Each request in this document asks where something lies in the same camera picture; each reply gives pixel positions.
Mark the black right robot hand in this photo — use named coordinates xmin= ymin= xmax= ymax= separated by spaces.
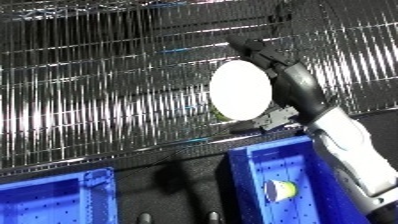
xmin=223 ymin=34 xmax=331 ymax=131

